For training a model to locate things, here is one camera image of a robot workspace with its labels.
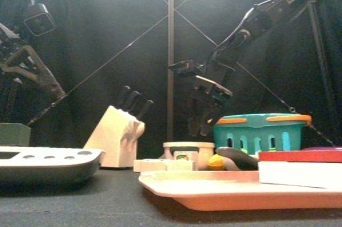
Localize cream toy pot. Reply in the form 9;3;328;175
162;141;217;171

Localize dark green box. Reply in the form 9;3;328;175
0;122;33;148

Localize teal basket orange handles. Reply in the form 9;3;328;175
210;112;315;156

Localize slanted metal frame pole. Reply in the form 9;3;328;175
301;0;342;140

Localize green white sushi piece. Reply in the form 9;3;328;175
173;150;201;172

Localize vertical metal frame pole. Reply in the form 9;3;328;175
166;0;177;143

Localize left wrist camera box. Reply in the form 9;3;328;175
23;2;58;38

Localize black toy utensil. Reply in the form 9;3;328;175
216;146;261;172

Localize grey white toy stove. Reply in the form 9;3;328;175
0;145;106;186

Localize purple flat toy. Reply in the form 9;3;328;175
301;146;342;152

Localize black toy knife handle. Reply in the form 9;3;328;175
136;99;156;122
115;85;133;109
124;90;144;113

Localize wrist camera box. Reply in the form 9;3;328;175
23;2;58;38
169;59;208;79

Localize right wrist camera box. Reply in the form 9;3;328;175
169;59;208;79

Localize red white box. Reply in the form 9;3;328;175
257;148;342;189

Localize white toy knife block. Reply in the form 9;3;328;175
83;104;148;169

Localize yellow toy food piece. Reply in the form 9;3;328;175
206;153;228;172

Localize pink plastic tray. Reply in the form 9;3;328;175
137;169;342;213

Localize diagonal brace wire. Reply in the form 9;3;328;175
26;0;225;127
129;0;339;147

